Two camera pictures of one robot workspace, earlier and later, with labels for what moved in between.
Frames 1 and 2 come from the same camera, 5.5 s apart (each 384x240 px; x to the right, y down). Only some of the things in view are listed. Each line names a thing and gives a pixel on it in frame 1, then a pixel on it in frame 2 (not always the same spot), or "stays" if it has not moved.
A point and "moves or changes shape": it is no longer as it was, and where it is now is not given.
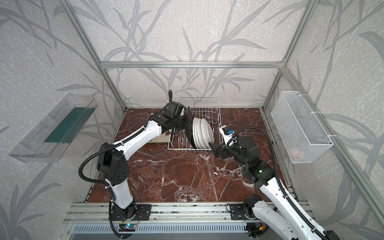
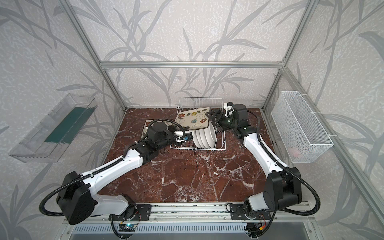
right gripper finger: (215, 147) -> (214, 114)
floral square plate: (189, 132) moves or changes shape
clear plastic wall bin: (47, 141) stays
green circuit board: (127, 227) stays
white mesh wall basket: (303, 139) stays
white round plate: (193, 132) -> (197, 137)
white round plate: (195, 133) -> (199, 138)
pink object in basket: (294, 152) stays
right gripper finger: (218, 153) -> (216, 123)
